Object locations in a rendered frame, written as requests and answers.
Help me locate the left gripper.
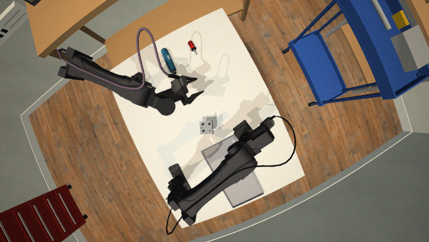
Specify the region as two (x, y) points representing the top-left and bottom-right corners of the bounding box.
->
(165, 76), (204, 106)

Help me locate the dark blue electric screwdriver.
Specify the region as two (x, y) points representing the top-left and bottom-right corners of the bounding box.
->
(161, 48), (176, 75)

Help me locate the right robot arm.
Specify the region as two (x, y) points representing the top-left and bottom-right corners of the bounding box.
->
(167, 117), (275, 226)

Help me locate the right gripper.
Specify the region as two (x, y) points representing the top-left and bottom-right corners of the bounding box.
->
(233, 119), (274, 140)

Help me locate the grey l-shaped bracket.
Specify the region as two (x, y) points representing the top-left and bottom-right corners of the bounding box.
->
(199, 120), (213, 135)

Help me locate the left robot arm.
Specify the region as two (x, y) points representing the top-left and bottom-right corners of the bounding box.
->
(58, 47), (176, 116)

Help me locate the red hand screwdriver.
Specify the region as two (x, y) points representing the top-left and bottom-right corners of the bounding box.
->
(188, 40), (197, 55)

